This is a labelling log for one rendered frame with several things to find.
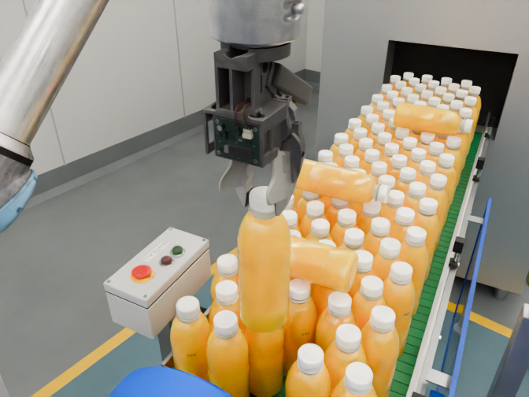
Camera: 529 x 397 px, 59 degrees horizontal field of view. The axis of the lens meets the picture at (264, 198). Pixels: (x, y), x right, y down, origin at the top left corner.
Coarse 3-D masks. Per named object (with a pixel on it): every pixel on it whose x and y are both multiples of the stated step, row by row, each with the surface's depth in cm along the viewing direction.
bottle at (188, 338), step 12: (180, 324) 78; (192, 324) 78; (204, 324) 79; (180, 336) 78; (192, 336) 78; (204, 336) 79; (180, 348) 79; (192, 348) 79; (204, 348) 80; (180, 360) 81; (192, 360) 80; (204, 360) 81; (192, 372) 82; (204, 372) 83
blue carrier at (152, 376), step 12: (132, 372) 57; (144, 372) 55; (156, 372) 53; (168, 372) 53; (180, 372) 52; (120, 384) 56; (132, 384) 53; (144, 384) 52; (156, 384) 51; (168, 384) 51; (180, 384) 51; (192, 384) 51; (204, 384) 51; (108, 396) 55; (120, 396) 52; (132, 396) 51; (144, 396) 50; (156, 396) 50; (168, 396) 50; (180, 396) 49; (192, 396) 49; (204, 396) 50; (216, 396) 50; (228, 396) 50
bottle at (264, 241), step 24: (264, 216) 58; (240, 240) 61; (264, 240) 59; (288, 240) 61; (240, 264) 63; (264, 264) 60; (288, 264) 63; (240, 288) 65; (264, 288) 62; (288, 288) 65; (240, 312) 68; (264, 312) 64; (288, 312) 68
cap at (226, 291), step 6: (222, 282) 82; (228, 282) 82; (234, 282) 82; (216, 288) 81; (222, 288) 81; (228, 288) 81; (234, 288) 81; (216, 294) 81; (222, 294) 80; (228, 294) 80; (234, 294) 80; (222, 300) 81; (228, 300) 80
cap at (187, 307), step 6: (180, 300) 78; (186, 300) 79; (192, 300) 79; (180, 306) 77; (186, 306) 77; (192, 306) 77; (198, 306) 78; (180, 312) 77; (186, 312) 76; (192, 312) 77; (198, 312) 78; (186, 318) 77
